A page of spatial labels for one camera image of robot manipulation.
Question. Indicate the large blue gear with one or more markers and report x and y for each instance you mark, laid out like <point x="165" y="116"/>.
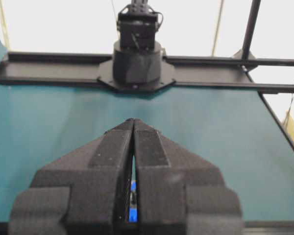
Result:
<point x="133" y="211"/>

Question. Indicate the black aluminium frame rail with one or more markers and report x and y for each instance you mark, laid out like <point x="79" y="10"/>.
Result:
<point x="92" y="71"/>

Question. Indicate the black vertical frame post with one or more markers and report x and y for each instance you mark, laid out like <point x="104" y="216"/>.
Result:
<point x="252" y="19"/>

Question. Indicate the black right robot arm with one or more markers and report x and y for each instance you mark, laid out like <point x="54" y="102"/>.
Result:
<point x="137" y="25"/>

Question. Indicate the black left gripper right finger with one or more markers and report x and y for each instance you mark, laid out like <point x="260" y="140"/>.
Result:
<point x="179" y="192"/>

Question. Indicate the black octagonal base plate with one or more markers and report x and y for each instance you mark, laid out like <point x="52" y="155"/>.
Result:
<point x="136" y="78"/>

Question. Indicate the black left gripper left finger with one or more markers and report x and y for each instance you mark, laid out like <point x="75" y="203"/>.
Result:
<point x="85" y="192"/>

